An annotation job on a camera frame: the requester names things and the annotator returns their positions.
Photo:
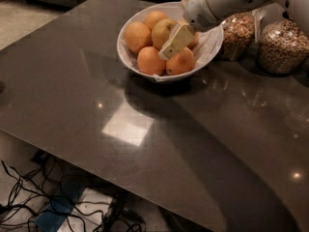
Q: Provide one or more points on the white paper tag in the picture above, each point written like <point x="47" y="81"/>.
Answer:
<point x="257" y="24"/>

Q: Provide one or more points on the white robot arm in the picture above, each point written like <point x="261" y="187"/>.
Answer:
<point x="297" y="9"/>

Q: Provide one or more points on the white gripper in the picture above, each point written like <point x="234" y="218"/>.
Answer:
<point x="197" y="11"/>

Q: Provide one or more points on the blue mat on floor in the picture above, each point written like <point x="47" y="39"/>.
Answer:
<point x="60" y="207"/>

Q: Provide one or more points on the right glass jar of cereal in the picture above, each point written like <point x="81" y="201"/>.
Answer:
<point x="283" y="47"/>

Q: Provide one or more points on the right back orange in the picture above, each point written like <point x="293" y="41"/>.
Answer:
<point x="194" y="41"/>

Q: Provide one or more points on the orange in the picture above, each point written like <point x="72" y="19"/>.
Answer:
<point x="137" y="36"/>
<point x="148" y="61"/>
<point x="153" y="17"/>
<point x="194" y="41"/>
<point x="181" y="63"/>

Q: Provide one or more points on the yellow-green apple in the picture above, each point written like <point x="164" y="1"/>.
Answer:
<point x="161" y="32"/>

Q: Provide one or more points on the white bowl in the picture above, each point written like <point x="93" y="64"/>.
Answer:
<point x="204" y="51"/>

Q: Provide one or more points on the glass jar of cereal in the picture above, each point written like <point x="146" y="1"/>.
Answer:
<point x="238" y="33"/>
<point x="283" y="47"/>

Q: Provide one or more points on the front right orange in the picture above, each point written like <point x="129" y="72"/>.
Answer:
<point x="181" y="63"/>

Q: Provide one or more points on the front left orange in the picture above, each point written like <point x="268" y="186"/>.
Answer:
<point x="148" y="61"/>

